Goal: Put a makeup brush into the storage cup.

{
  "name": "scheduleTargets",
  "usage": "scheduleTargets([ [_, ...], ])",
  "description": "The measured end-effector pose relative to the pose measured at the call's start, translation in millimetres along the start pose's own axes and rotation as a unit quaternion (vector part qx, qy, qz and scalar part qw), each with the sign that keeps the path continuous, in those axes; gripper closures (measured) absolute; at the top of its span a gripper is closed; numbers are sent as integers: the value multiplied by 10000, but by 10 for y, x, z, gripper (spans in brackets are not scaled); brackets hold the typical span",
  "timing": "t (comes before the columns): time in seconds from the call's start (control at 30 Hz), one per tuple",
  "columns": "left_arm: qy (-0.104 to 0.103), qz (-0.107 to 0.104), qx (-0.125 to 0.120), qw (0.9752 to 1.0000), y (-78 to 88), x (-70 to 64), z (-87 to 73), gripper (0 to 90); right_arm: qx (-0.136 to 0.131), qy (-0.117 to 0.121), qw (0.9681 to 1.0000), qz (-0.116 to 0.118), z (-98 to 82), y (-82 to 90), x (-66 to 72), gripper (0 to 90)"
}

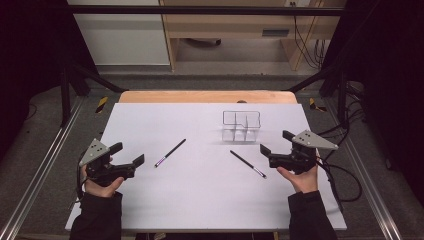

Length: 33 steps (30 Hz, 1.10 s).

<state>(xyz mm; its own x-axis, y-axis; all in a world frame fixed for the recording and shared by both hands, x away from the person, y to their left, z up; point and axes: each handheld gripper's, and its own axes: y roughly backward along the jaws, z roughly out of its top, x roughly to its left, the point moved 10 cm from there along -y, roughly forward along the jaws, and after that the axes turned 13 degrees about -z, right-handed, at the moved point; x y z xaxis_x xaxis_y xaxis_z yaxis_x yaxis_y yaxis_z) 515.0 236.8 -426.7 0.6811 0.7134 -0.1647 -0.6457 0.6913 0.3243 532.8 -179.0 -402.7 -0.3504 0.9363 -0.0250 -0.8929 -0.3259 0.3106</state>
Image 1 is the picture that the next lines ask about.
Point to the black horizontal frame bar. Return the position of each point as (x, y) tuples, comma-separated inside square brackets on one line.
[(200, 10)]

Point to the yellow clamp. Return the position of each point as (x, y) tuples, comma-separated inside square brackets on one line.
[(313, 105), (102, 104)]

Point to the black curtain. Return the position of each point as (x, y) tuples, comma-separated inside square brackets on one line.
[(30, 66), (390, 83)]

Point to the left yellow clamp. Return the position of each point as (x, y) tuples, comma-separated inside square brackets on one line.
[(102, 104)]

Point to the aluminium floor rail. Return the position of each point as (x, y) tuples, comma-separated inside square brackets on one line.
[(366, 180), (43, 166)]

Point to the wooden table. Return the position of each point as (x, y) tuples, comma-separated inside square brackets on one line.
[(200, 96)]

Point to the clear acrylic organizer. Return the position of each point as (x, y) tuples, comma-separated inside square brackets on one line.
[(240, 133)]

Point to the white board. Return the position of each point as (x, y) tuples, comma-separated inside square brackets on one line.
[(200, 200)]

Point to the white cabinet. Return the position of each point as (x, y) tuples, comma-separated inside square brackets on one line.
[(123, 40)]

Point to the person's right hand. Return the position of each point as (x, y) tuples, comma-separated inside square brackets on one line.
[(305, 181)]

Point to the right yellow clamp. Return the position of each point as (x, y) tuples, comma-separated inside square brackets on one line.
[(313, 105)]

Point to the person's left hand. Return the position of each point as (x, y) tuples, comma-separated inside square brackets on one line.
[(100, 190)]

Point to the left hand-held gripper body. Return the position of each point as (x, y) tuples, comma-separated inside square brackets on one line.
[(96, 150)]

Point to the black metal stand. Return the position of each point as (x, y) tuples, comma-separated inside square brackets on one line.
[(65, 100), (342, 100)]

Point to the wooden desk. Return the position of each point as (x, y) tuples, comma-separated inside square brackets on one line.
[(233, 25)]

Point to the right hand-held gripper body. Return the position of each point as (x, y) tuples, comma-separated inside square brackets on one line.
[(313, 140)]

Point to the black pen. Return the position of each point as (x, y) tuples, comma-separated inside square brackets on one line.
[(170, 152), (247, 163)]

